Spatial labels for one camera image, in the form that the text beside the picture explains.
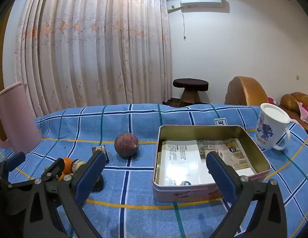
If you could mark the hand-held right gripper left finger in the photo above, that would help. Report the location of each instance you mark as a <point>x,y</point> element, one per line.
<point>90,176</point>

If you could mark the white cloth label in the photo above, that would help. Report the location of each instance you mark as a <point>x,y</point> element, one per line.
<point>220,122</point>

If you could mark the white mug with blue print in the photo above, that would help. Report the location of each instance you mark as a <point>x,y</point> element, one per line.
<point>266,129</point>

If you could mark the orange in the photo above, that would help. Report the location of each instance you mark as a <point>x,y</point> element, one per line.
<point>67,163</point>

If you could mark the pink floral curtain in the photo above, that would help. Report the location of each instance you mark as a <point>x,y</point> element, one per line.
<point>94,42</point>

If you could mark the thick sugarcane piece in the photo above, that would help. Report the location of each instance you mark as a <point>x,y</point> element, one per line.
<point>79,165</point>

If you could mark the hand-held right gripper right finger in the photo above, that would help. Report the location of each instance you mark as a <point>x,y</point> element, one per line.
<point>221,176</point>

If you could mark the blue plaid tablecloth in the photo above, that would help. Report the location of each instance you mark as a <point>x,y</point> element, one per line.
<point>144,218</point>

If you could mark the brown leather sofa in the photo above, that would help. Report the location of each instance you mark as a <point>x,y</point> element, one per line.
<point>290,101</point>

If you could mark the pink floral pillow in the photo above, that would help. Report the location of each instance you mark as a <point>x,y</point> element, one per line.
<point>306,111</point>

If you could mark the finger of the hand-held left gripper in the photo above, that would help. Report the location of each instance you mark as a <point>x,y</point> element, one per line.
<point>16,160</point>
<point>55,168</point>

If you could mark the printed paper sheet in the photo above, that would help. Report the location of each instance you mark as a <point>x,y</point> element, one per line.
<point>183,163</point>

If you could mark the purple passion fruit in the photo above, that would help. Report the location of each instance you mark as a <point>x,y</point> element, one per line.
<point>126,145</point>

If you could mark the small sugarcane piece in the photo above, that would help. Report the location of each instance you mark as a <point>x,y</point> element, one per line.
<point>102,149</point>

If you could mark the brown leather armchair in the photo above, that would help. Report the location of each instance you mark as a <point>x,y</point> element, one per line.
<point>245,91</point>

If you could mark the beige air conditioner pipe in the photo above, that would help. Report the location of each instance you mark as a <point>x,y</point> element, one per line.
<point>174,9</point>

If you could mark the pink tin box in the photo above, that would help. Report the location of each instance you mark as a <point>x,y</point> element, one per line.
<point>168,193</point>

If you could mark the dark round stool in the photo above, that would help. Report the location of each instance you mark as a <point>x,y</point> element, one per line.
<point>190,84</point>

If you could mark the pink plastic jug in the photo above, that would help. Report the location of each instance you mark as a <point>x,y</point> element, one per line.
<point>17,119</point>

